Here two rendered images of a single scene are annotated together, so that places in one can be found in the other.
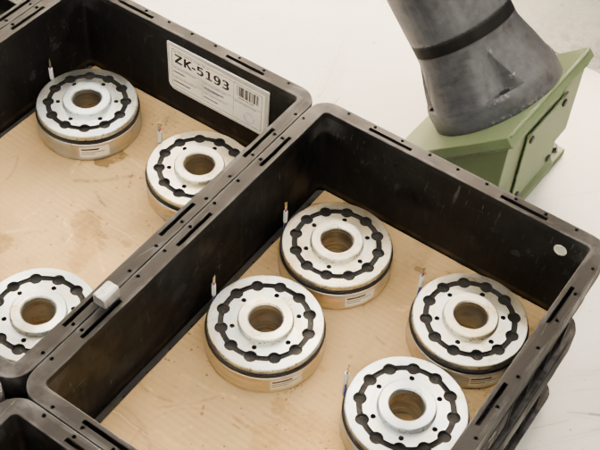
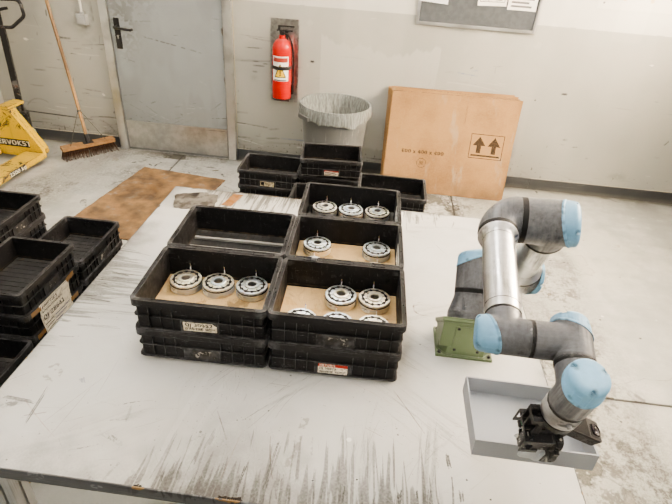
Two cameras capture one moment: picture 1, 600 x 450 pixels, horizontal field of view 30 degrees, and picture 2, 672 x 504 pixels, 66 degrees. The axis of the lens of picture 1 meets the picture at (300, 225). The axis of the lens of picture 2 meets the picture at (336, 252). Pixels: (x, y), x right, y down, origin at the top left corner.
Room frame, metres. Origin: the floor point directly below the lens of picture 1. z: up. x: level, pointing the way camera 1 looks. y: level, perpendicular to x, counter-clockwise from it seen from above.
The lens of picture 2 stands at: (-0.12, -1.13, 1.87)
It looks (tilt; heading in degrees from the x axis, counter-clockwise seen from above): 32 degrees down; 60
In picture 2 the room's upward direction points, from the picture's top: 4 degrees clockwise
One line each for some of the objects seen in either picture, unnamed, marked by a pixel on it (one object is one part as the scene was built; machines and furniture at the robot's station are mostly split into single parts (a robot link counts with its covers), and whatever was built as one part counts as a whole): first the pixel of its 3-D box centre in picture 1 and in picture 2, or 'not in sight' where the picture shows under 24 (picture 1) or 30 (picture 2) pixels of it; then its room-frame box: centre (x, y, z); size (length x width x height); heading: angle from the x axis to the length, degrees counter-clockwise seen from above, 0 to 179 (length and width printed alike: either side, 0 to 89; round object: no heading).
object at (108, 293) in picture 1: (106, 294); not in sight; (0.53, 0.15, 0.94); 0.02 x 0.01 x 0.01; 148
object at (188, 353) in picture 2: not in sight; (214, 318); (0.19, 0.18, 0.76); 0.40 x 0.30 x 0.12; 148
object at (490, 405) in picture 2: not in sight; (525, 420); (0.72, -0.63, 0.90); 0.27 x 0.20 x 0.05; 146
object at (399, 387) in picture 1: (406, 406); not in sight; (0.49, -0.10, 0.86); 0.05 x 0.05 x 0.01
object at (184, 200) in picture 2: not in sight; (194, 199); (0.37, 1.14, 0.71); 0.22 x 0.19 x 0.01; 147
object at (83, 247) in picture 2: not in sight; (79, 266); (-0.19, 1.37, 0.31); 0.40 x 0.30 x 0.34; 57
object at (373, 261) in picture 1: (337, 245); (374, 298); (0.66, -0.03, 0.86); 0.10 x 0.10 x 0.01
